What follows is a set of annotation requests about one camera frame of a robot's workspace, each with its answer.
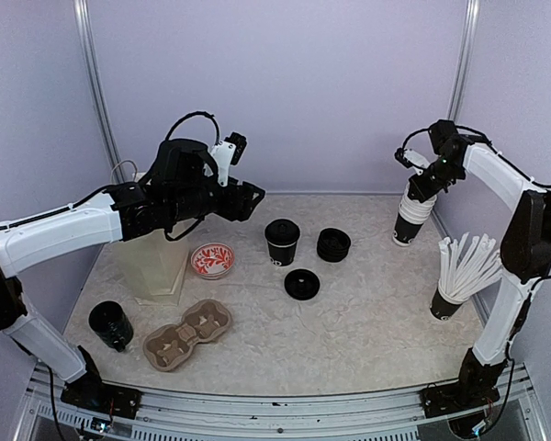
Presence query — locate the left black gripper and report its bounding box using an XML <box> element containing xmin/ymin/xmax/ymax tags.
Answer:
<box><xmin>169</xmin><ymin>176</ymin><xmax>265</xmax><ymax>223</ymax></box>

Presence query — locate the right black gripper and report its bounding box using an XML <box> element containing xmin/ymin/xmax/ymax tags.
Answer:
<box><xmin>410</xmin><ymin>155</ymin><xmax>465</xmax><ymax>202</ymax></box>

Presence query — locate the stack of paper cups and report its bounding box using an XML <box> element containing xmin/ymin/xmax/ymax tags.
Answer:
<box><xmin>392</xmin><ymin>185</ymin><xmax>437</xmax><ymax>247</ymax></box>

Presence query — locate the brown cardboard cup carrier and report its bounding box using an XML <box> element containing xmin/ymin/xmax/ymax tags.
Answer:
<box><xmin>142</xmin><ymin>299</ymin><xmax>232</xmax><ymax>372</ymax></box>

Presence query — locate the black lid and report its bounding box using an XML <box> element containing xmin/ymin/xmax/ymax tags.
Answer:
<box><xmin>264</xmin><ymin>219</ymin><xmax>300</xmax><ymax>246</ymax></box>
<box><xmin>284</xmin><ymin>268</ymin><xmax>320</xmax><ymax>301</ymax></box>

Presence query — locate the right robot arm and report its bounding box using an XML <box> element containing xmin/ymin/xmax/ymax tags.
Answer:
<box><xmin>395</xmin><ymin>119</ymin><xmax>551</xmax><ymax>408</ymax></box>

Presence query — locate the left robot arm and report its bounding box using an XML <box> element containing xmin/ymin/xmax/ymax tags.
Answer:
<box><xmin>0</xmin><ymin>132</ymin><xmax>264</xmax><ymax>409</ymax></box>

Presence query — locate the red white patterned bowl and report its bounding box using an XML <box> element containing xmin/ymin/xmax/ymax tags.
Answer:
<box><xmin>190</xmin><ymin>243</ymin><xmax>235</xmax><ymax>279</ymax></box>

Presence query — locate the bundle of white straws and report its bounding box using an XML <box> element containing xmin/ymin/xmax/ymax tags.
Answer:
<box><xmin>437</xmin><ymin>232</ymin><xmax>503</xmax><ymax>305</ymax></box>

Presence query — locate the stack of black lids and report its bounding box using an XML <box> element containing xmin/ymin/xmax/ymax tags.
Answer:
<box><xmin>317</xmin><ymin>228</ymin><xmax>352</xmax><ymax>263</ymax></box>

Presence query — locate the beige paper bag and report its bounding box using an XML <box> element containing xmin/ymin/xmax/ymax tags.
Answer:
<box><xmin>111</xmin><ymin>230</ymin><xmax>189</xmax><ymax>306</ymax></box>

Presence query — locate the cup holding straws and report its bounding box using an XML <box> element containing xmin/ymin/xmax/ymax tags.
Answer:
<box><xmin>429</xmin><ymin>288</ymin><xmax>465</xmax><ymax>321</ymax></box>

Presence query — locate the dark green black can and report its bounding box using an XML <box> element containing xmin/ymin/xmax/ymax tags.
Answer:
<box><xmin>88</xmin><ymin>300</ymin><xmax>134</xmax><ymax>353</ymax></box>

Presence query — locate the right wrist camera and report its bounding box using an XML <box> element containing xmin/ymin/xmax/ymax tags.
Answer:
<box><xmin>394</xmin><ymin>148</ymin><xmax>430</xmax><ymax>175</ymax></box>

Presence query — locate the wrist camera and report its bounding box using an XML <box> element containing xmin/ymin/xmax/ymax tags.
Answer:
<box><xmin>209</xmin><ymin>132</ymin><xmax>247</xmax><ymax>187</ymax></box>
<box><xmin>394</xmin><ymin>148</ymin><xmax>430</xmax><ymax>175</ymax></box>

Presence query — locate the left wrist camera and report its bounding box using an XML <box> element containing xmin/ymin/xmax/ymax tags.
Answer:
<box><xmin>209</xmin><ymin>132</ymin><xmax>247</xmax><ymax>187</ymax></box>

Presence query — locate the right corner metal post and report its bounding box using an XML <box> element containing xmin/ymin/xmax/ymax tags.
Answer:
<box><xmin>447</xmin><ymin>0</ymin><xmax>481</xmax><ymax>121</ymax></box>

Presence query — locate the corner metal post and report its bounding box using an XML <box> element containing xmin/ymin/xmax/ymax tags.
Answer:
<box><xmin>73</xmin><ymin>0</ymin><xmax>125</xmax><ymax>183</ymax></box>
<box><xmin>447</xmin><ymin>0</ymin><xmax>481</xmax><ymax>121</ymax></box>

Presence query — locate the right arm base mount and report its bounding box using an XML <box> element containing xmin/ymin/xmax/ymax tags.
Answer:
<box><xmin>420</xmin><ymin>361</ymin><xmax>507</xmax><ymax>418</ymax></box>

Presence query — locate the aluminium front rail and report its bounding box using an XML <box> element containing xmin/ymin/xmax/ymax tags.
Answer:
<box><xmin>25</xmin><ymin>365</ymin><xmax>541</xmax><ymax>441</ymax></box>

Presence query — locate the left corner metal post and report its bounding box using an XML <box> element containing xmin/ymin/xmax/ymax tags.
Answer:
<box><xmin>73</xmin><ymin>0</ymin><xmax>125</xmax><ymax>183</ymax></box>

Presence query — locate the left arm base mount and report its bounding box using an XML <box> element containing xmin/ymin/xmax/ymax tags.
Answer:
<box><xmin>61</xmin><ymin>346</ymin><xmax>142</xmax><ymax>420</ymax></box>

